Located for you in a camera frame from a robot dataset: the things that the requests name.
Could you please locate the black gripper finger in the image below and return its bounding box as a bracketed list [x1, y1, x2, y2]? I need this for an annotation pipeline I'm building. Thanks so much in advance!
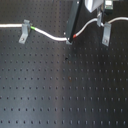
[66, 0, 81, 43]

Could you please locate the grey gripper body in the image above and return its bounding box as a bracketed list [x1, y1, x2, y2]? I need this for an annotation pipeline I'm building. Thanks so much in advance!
[84, 0, 113, 13]

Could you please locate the white cable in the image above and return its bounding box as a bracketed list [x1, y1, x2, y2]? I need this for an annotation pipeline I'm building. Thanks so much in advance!
[0, 18, 101, 42]

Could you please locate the grey cable on right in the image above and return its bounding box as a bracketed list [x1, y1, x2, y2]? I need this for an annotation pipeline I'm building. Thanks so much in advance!
[104, 16, 128, 26]

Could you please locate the right grey cable clip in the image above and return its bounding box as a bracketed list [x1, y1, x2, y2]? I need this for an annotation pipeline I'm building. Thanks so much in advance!
[102, 22, 111, 46]

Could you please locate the grey cable clip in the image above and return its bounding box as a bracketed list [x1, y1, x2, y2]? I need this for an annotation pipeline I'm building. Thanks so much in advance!
[102, 22, 111, 46]
[19, 20, 31, 44]

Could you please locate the left grey cable clip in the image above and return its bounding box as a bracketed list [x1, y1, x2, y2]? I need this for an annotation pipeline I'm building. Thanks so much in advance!
[19, 20, 31, 44]

